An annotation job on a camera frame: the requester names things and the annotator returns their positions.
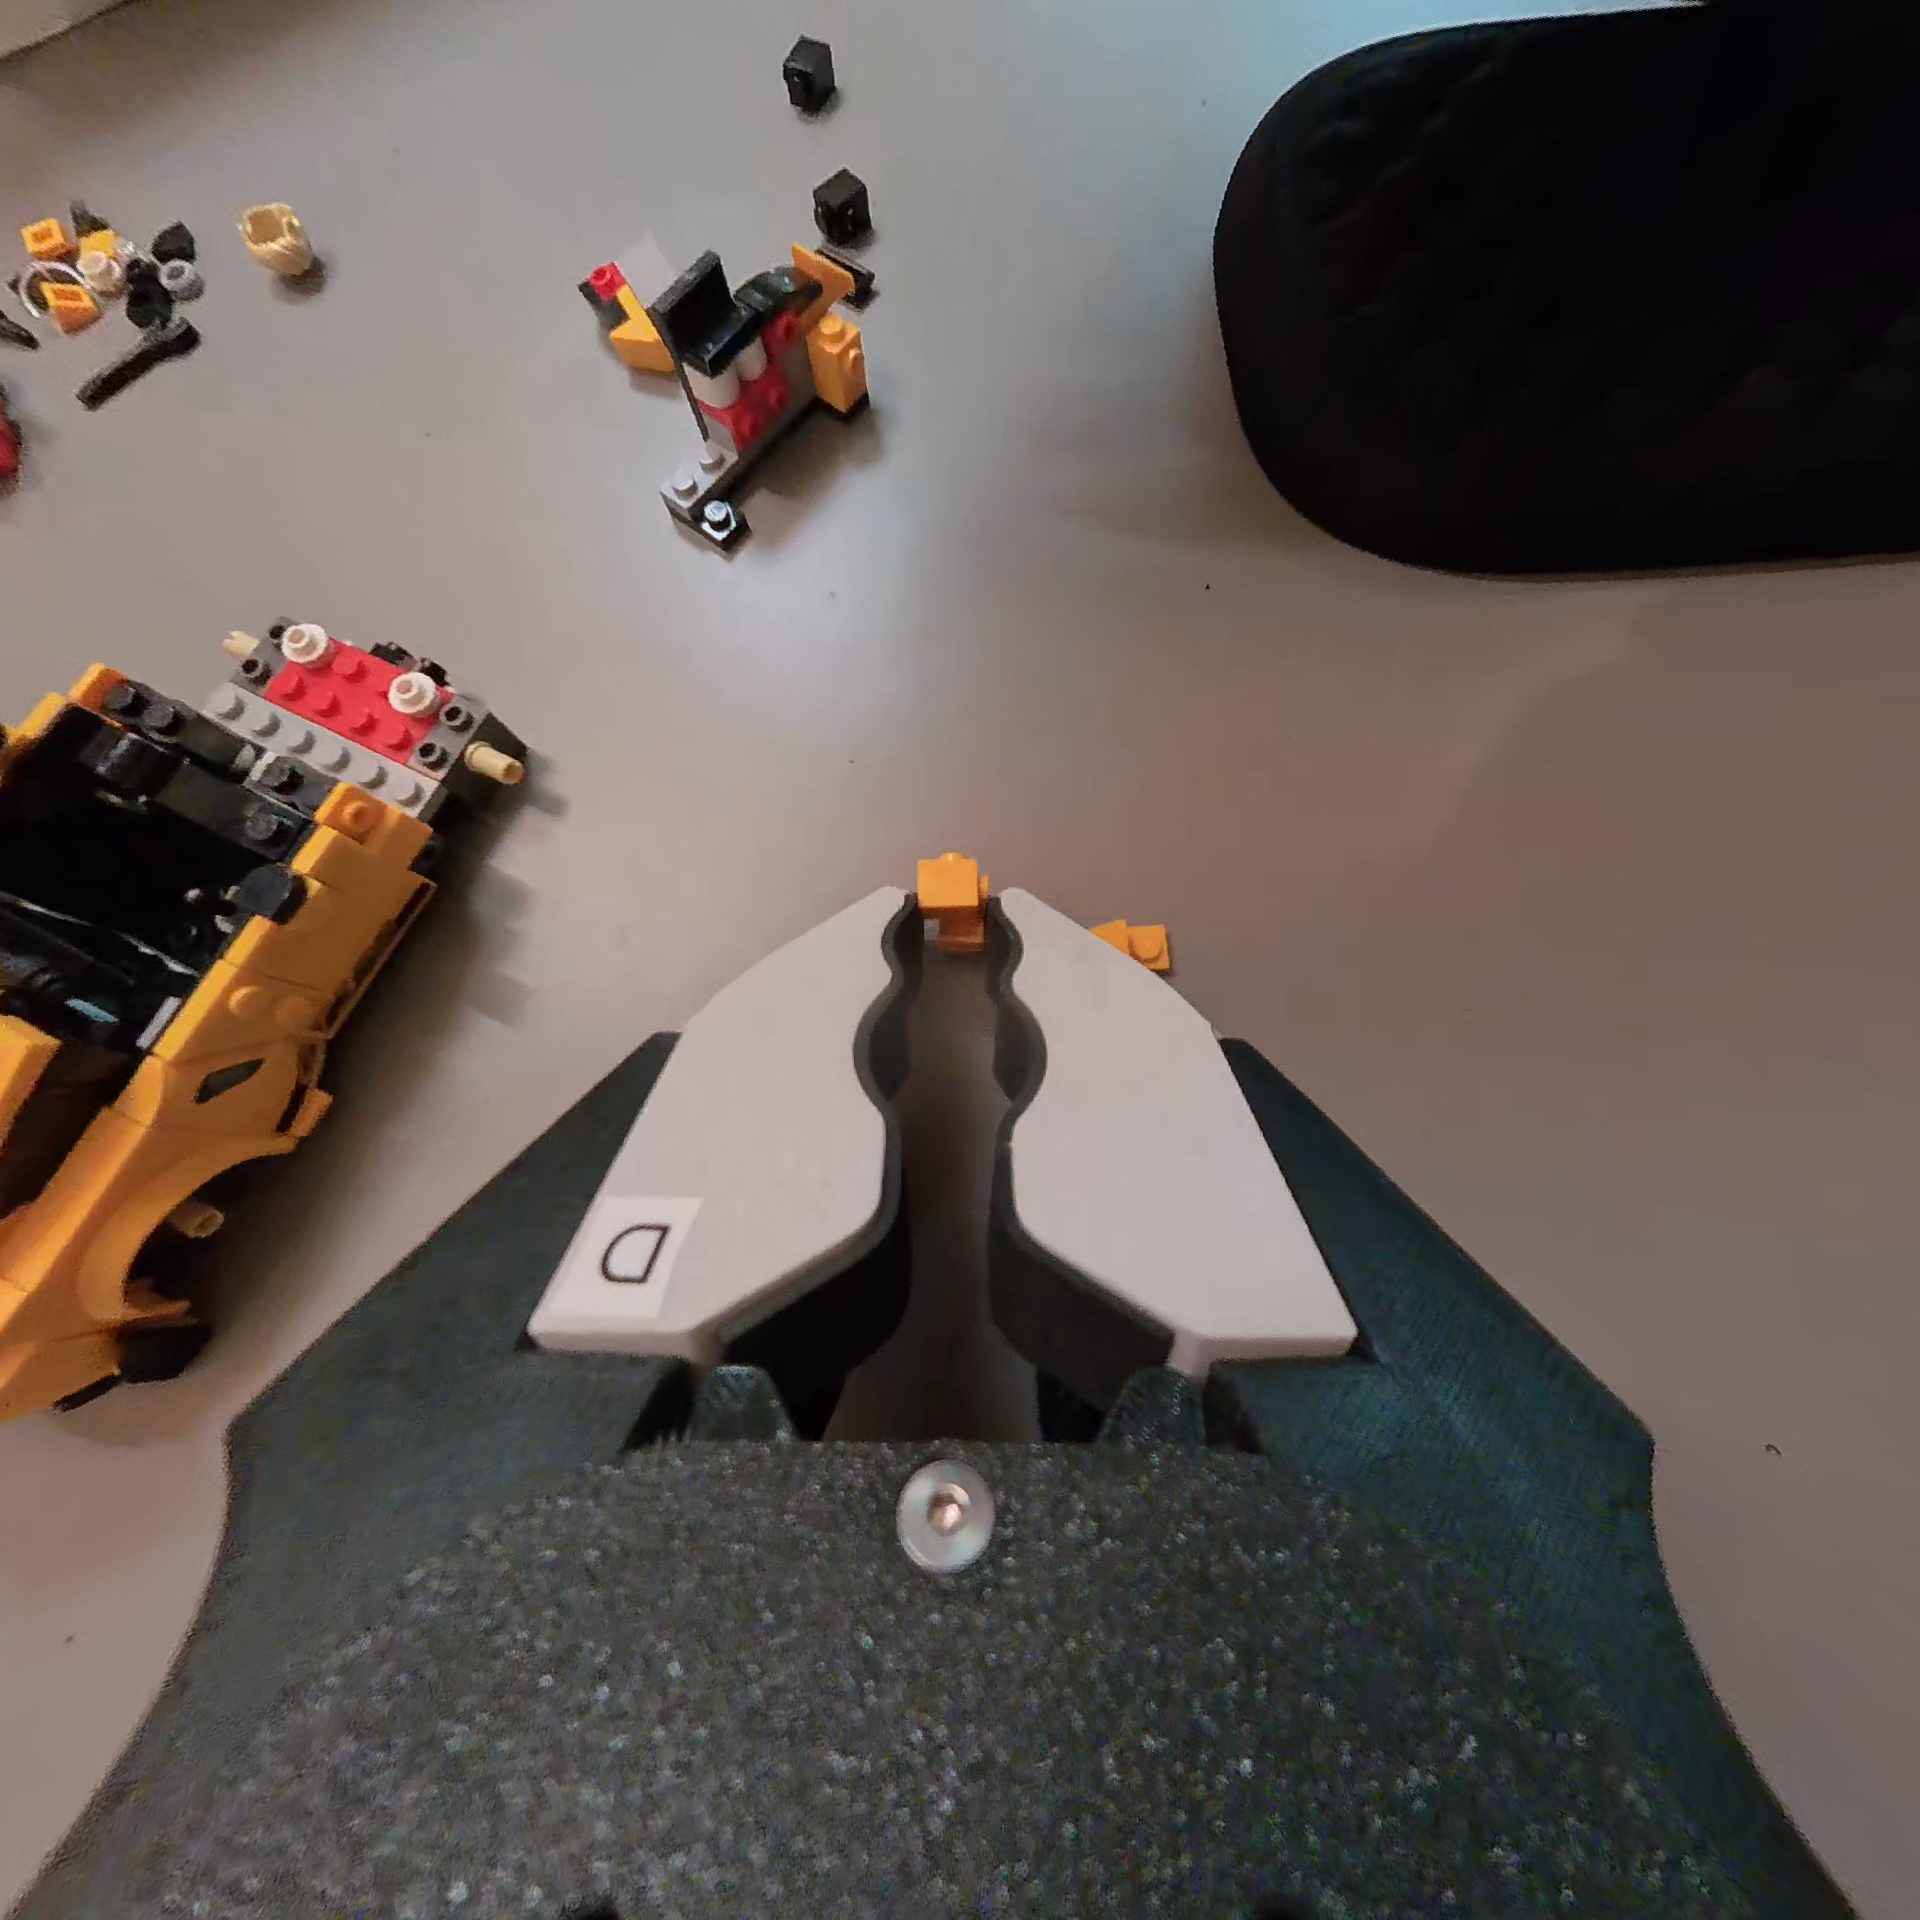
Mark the red grey lego subassembly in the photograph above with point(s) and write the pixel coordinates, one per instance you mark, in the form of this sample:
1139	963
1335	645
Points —
750	375

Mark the small orange lego brick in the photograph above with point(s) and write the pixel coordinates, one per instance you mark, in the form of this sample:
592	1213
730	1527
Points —
1138	945
955	893

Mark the yellow lego car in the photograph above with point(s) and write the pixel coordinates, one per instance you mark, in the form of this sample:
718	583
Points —
182	975

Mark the black lego wrench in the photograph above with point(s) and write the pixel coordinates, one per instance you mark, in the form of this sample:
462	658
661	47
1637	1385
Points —
138	360

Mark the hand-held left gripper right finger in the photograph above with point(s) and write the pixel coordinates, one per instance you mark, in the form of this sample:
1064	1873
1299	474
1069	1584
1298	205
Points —
1155	1184

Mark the grey black lego piece pile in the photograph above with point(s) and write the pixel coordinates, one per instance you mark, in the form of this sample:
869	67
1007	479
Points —
90	270

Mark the yellow black lego subassembly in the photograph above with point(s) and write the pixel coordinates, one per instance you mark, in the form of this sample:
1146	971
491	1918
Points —
639	307

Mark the tan lego hair piece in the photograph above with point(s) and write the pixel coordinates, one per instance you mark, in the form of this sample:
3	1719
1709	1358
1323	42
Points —
277	241

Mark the red black lego piece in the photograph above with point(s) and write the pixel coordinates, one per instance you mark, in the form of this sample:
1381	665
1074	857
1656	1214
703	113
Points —
7	434

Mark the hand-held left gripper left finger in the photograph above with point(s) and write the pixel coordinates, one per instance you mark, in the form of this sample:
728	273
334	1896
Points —
750	1170

